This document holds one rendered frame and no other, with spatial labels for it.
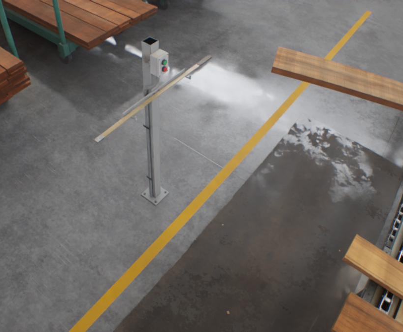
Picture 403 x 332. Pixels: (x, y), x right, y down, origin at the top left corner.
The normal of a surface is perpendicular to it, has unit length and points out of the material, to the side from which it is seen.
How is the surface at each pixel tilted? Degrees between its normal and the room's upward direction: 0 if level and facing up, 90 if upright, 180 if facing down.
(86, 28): 0
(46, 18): 0
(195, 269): 0
